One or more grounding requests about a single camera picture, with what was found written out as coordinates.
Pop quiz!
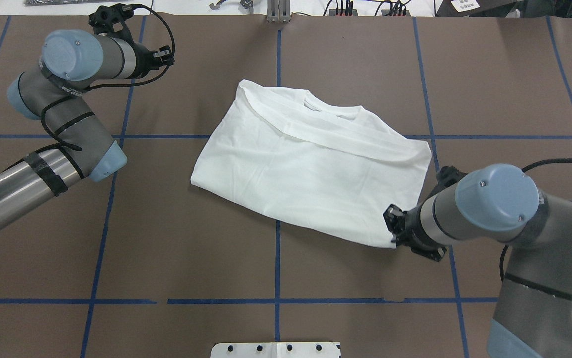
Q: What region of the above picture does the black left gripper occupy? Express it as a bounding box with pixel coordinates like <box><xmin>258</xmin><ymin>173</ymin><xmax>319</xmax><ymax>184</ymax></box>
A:
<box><xmin>89</xmin><ymin>4</ymin><xmax>176</xmax><ymax>80</ymax></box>

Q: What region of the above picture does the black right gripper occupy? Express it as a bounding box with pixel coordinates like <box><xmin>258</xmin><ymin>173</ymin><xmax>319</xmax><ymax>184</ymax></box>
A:
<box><xmin>383</xmin><ymin>166</ymin><xmax>468</xmax><ymax>262</ymax></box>

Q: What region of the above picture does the white long-sleeve printed t-shirt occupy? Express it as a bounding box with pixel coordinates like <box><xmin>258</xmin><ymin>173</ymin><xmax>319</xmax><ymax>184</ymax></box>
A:
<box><xmin>190</xmin><ymin>80</ymin><xmax>432</xmax><ymax>248</ymax></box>

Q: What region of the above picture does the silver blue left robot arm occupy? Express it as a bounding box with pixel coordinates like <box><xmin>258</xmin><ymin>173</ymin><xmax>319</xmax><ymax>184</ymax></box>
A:
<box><xmin>0</xmin><ymin>3</ymin><xmax>176</xmax><ymax>231</ymax></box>

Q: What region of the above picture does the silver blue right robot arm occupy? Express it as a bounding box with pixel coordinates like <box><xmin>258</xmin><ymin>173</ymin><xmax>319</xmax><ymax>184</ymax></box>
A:
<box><xmin>383</xmin><ymin>158</ymin><xmax>572</xmax><ymax>358</ymax></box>

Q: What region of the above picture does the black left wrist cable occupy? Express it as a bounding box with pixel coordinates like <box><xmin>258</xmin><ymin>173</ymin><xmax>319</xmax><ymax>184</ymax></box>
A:
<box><xmin>40</xmin><ymin>4</ymin><xmax>177</xmax><ymax>152</ymax></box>

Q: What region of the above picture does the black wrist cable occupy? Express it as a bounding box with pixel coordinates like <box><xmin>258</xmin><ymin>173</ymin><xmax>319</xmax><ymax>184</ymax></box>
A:
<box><xmin>498</xmin><ymin>158</ymin><xmax>572</xmax><ymax>284</ymax></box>
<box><xmin>40</xmin><ymin>4</ymin><xmax>177</xmax><ymax>152</ymax></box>

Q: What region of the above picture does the aluminium frame post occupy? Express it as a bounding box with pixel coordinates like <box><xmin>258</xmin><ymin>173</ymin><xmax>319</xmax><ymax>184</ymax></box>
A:
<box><xmin>267</xmin><ymin>0</ymin><xmax>292</xmax><ymax>23</ymax></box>

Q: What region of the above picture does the white camera pedestal base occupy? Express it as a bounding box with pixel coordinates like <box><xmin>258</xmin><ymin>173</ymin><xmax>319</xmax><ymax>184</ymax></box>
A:
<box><xmin>209</xmin><ymin>341</ymin><xmax>342</xmax><ymax>358</ymax></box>

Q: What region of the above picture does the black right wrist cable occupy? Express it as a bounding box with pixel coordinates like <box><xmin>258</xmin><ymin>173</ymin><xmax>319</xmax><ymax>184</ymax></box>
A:
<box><xmin>498</xmin><ymin>158</ymin><xmax>572</xmax><ymax>284</ymax></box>

